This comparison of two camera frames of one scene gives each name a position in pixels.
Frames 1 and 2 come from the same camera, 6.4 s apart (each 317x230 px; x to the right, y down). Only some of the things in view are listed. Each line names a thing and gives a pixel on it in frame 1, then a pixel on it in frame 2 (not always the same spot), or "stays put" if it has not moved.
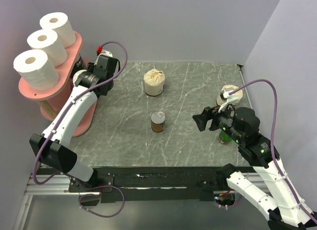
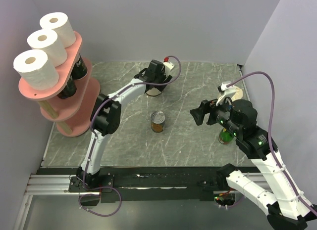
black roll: x=79 y=65 stays put
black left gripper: x=90 y=66 -> x=166 y=79
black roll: x=82 y=77 -> x=70 y=90
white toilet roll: x=59 y=22 stays put
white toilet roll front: x=48 y=41 stays put
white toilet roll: x=35 y=70 stays put
